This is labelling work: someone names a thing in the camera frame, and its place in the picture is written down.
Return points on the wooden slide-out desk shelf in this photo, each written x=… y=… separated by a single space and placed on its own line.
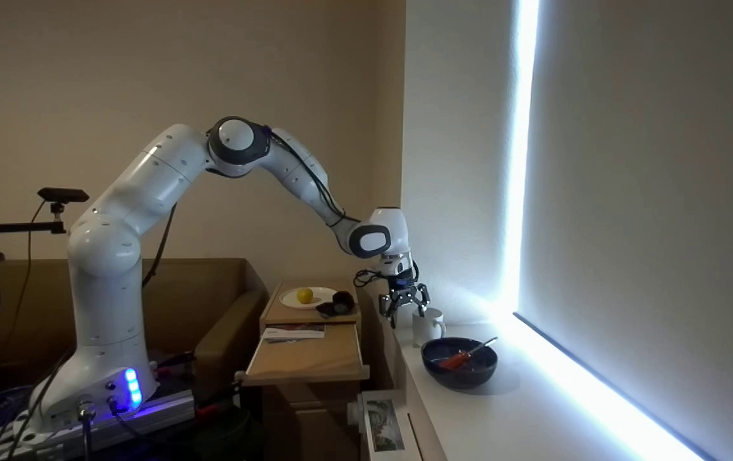
x=308 y=361

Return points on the black camera on stand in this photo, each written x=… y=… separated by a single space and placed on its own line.
x=63 y=194

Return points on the wooden nightstand top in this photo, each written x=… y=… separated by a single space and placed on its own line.
x=286 y=307

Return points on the white paper on shelf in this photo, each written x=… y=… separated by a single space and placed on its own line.
x=290 y=334

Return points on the dark blue bowl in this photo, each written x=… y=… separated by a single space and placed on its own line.
x=469 y=374

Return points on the white roller blind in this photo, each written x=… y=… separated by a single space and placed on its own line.
x=629 y=207

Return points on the white appliance on floor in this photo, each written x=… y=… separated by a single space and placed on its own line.
x=383 y=425

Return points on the robot base with blue lights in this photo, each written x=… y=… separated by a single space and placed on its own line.
x=90 y=424

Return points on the red utensil in bowl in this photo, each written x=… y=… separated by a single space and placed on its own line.
x=462 y=357

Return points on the brown armchair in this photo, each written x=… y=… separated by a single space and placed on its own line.
x=194 y=306

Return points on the white plate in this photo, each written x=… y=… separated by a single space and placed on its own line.
x=319 y=292

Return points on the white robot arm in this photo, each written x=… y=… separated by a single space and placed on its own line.
x=119 y=242

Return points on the white cup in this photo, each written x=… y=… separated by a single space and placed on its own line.
x=423 y=326

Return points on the yellow lemon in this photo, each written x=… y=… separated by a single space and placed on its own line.
x=305 y=294

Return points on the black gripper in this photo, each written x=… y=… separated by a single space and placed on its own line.
x=403 y=290

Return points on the small black bowl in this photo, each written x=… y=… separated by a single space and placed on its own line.
x=340 y=306

